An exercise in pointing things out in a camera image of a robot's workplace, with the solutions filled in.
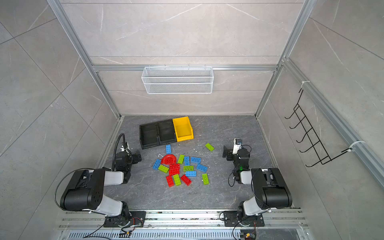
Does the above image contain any green lego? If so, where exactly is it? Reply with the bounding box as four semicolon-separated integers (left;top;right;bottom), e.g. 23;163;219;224
205;143;215;152
158;165;169;173
202;174;210;185
173;175;181;186
177;155;185;165
183;166;194;172

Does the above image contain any blue lego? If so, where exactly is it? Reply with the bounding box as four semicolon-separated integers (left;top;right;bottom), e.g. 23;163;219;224
153;159;161;170
166;145;172;155
196;164;208;173
185;171;197;177
184;156;191;166
191;157;202;164

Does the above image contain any black bin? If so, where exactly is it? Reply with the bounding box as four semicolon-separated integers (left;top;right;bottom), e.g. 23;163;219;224
140;123;160;150
157;120;177;145

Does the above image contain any yellow plastic bin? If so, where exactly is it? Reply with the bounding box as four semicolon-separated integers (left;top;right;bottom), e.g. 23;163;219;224
173;117;194;142

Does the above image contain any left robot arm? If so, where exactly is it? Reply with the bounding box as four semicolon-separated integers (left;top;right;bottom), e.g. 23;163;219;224
54;133;142;218

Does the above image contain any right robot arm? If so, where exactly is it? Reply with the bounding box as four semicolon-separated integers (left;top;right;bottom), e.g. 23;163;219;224
223;145;293;220

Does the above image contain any red arch lego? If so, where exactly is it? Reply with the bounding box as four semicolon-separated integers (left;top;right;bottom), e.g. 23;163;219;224
161;154;178;165

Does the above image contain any red lego block center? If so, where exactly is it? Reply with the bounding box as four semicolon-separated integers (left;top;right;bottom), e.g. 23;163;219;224
169;164;181;176

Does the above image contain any red lego lower left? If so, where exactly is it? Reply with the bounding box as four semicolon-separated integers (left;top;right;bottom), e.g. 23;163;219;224
166;176;175;188

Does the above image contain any red lego lower right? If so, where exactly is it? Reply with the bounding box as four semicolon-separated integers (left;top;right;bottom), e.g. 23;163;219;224
181;175;192;186

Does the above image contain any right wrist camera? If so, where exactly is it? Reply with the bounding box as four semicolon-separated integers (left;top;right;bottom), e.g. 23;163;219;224
233;138;243;155

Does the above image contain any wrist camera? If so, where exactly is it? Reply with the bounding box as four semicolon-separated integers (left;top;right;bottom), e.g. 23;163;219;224
121;142;131;153
233;138;243;155

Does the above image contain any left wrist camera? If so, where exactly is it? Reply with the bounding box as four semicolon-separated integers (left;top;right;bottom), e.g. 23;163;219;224
121;142;131;153

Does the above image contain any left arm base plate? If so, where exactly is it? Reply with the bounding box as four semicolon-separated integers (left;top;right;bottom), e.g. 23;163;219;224
104;211;147;228

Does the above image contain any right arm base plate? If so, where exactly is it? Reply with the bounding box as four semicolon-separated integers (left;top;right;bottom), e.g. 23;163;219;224
219;211;265;227

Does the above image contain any white wire mesh basket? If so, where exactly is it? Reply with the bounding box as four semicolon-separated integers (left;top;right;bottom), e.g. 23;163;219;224
142;67;214;94

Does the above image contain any black wire hook rack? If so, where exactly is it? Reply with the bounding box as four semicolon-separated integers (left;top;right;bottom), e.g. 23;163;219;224
284;89;353;168

